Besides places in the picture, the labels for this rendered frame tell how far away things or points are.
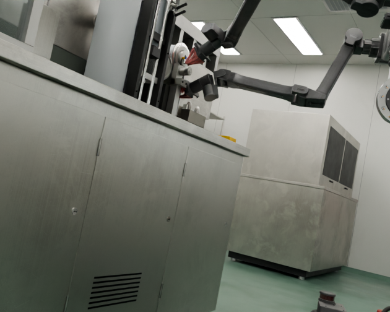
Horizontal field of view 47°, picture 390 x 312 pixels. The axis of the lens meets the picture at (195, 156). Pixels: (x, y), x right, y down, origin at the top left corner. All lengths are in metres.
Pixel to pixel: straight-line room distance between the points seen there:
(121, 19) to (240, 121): 5.22
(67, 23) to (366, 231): 4.99
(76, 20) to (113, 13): 0.19
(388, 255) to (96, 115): 5.25
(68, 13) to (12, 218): 1.12
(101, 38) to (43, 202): 0.95
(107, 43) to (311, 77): 5.11
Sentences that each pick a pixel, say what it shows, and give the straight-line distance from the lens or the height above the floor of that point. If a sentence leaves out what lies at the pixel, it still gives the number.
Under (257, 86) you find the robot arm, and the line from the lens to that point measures 2.06.
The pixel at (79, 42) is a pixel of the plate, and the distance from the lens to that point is 2.13.
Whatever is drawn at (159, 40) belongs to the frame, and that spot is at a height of 1.21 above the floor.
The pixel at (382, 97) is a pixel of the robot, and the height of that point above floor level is 1.13.
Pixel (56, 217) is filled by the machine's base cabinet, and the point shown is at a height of 0.50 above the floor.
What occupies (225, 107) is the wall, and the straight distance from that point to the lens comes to 7.23.
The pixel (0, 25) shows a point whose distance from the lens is 1.23.
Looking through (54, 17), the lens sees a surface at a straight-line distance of 1.70.
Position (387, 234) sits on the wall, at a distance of 6.24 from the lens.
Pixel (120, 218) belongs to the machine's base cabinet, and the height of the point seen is 0.51.
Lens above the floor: 0.64
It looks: 4 degrees up
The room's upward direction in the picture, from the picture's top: 11 degrees clockwise
